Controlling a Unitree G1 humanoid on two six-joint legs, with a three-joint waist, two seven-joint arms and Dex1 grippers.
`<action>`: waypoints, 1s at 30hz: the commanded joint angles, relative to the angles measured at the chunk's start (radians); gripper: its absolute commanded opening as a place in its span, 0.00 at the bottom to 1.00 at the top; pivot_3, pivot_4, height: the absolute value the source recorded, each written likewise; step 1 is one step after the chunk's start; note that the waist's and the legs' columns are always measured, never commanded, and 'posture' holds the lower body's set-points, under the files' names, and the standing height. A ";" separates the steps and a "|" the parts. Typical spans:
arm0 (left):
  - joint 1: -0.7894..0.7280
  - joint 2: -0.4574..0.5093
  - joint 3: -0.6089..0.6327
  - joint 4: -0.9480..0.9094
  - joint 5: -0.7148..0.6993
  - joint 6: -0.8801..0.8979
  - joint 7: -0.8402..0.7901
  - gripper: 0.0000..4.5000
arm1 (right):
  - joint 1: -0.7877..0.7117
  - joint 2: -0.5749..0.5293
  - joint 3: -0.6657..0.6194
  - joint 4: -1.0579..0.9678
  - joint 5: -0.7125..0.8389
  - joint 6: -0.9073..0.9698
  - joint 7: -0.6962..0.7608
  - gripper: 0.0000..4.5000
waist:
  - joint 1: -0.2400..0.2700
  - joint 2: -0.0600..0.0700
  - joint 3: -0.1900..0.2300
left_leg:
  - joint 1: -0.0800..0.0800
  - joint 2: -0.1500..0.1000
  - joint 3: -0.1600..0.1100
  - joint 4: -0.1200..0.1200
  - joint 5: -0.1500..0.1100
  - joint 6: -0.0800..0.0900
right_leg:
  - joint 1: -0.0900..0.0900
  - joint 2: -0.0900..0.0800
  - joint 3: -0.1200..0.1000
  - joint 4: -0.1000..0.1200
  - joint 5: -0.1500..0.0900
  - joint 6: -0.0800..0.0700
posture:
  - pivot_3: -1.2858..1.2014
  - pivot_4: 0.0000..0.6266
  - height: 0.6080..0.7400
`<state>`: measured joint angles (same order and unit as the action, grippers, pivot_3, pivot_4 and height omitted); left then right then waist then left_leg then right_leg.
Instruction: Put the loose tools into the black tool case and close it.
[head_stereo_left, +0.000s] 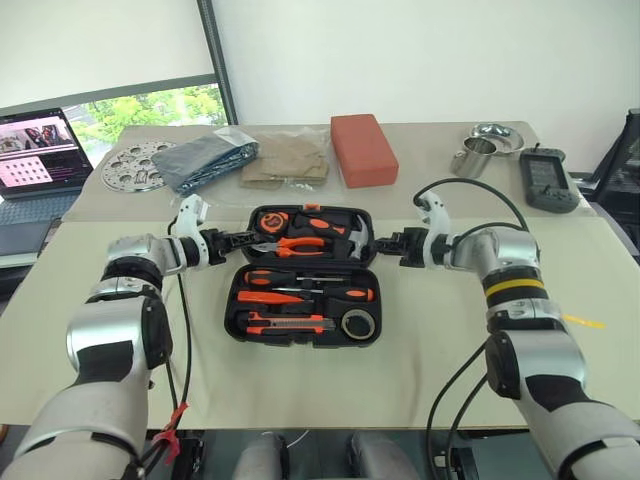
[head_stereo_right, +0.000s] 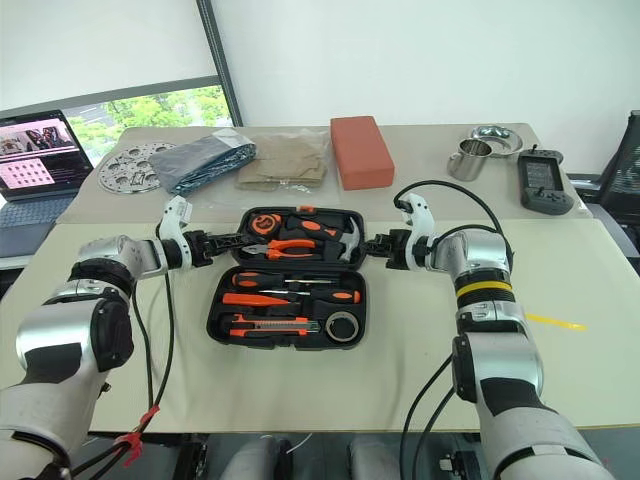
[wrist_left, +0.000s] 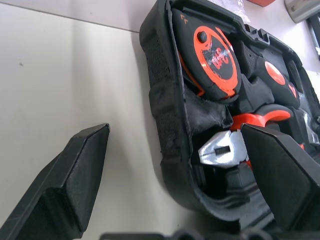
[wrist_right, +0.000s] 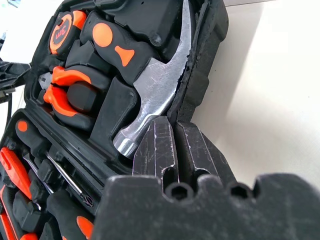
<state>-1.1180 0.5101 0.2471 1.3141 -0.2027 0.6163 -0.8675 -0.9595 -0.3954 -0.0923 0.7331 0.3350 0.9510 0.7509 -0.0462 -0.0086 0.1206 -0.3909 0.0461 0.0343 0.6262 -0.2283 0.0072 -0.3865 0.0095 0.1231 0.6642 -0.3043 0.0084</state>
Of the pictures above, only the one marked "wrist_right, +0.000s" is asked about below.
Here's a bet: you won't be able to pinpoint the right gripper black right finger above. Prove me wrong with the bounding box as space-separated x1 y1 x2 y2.
174 121 237 187

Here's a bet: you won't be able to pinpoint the black orange utility knife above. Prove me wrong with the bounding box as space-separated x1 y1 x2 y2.
0 211 38 240

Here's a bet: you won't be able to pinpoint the black handled thin screwdriver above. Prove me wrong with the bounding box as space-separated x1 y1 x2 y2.
14 118 95 209

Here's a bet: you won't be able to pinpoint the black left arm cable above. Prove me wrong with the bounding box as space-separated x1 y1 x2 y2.
5 98 14 120

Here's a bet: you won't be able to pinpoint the black plastic tool case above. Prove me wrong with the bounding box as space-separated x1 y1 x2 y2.
0 0 230 240

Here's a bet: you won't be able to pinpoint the orange black handled pliers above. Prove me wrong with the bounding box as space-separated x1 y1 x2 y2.
37 65 112 132

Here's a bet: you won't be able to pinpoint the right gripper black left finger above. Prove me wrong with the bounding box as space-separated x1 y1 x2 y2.
131 116 181 187

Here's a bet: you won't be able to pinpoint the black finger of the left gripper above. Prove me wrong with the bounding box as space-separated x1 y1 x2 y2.
0 58 32 77
0 74 26 102

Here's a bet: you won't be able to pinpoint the small orange precision knife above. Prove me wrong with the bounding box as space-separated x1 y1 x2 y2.
0 146 33 201

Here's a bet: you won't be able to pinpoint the black orange handled screwdriver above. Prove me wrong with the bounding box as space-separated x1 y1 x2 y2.
21 153 95 240

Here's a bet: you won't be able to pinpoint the steel claw hammer orange-black handle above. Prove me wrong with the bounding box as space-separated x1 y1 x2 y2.
79 0 193 160

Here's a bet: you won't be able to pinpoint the orange black tape measure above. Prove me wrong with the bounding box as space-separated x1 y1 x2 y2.
48 9 88 56

